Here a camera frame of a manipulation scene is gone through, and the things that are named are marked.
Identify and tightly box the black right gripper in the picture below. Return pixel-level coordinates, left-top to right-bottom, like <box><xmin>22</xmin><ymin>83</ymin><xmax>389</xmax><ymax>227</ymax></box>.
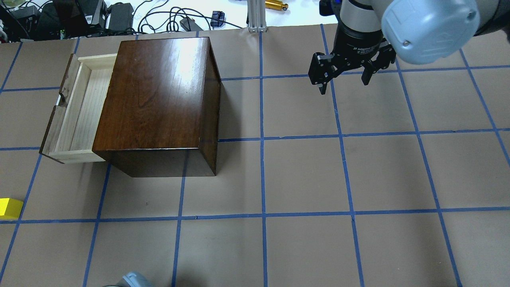
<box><xmin>308</xmin><ymin>28</ymin><xmax>396</xmax><ymax>95</ymax></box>

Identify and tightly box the wooden drawer with white handle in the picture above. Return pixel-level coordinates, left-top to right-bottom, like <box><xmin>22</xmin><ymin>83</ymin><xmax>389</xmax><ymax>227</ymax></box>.
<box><xmin>39</xmin><ymin>54</ymin><xmax>117</xmax><ymax>164</ymax></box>

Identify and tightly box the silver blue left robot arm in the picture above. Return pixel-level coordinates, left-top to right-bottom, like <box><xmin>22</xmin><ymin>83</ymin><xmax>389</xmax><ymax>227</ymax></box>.
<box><xmin>105</xmin><ymin>272</ymin><xmax>154</xmax><ymax>287</ymax></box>

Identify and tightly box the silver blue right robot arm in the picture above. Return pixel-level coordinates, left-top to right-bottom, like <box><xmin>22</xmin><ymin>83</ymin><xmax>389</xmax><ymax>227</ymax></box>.
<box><xmin>308</xmin><ymin>0</ymin><xmax>509</xmax><ymax>94</ymax></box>

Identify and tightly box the dark wooden drawer cabinet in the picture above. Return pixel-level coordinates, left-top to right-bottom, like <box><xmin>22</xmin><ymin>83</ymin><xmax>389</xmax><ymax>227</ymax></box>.
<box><xmin>92</xmin><ymin>37</ymin><xmax>222</xmax><ymax>177</ymax></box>

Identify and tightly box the yellow block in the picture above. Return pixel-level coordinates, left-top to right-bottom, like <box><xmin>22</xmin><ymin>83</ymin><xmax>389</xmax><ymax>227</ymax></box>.
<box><xmin>0</xmin><ymin>198</ymin><xmax>24</xmax><ymax>220</ymax></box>

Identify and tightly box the small blue usb device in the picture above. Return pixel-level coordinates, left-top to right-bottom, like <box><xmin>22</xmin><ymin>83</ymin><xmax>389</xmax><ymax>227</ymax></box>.
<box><xmin>210</xmin><ymin>10</ymin><xmax>226</xmax><ymax>29</ymax></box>

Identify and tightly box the aluminium frame post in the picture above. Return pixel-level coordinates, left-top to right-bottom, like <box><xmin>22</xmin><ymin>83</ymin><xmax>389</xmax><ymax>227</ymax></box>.
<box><xmin>247</xmin><ymin>0</ymin><xmax>267</xmax><ymax>33</ymax></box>

